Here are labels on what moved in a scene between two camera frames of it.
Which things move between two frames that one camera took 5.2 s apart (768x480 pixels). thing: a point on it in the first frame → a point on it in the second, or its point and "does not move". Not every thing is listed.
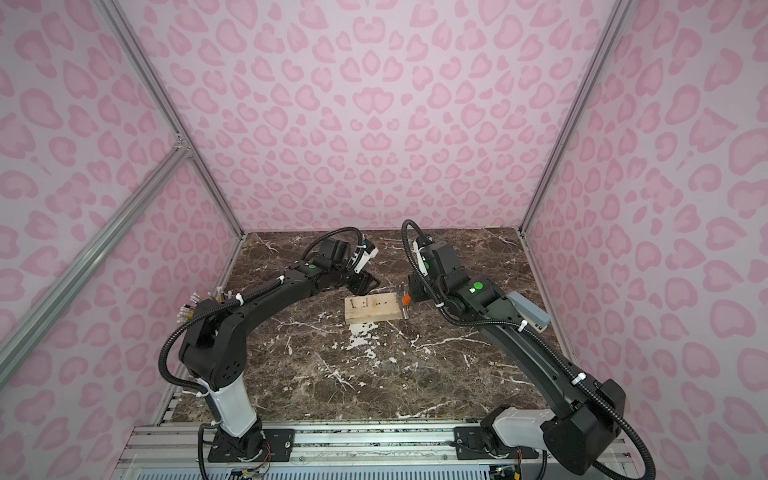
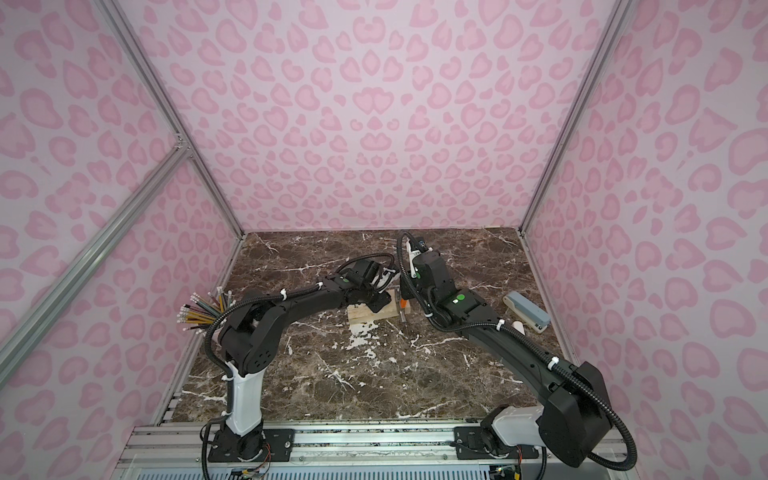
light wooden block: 372,308 does not move
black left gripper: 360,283 → 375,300
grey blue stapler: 537,317 does not move
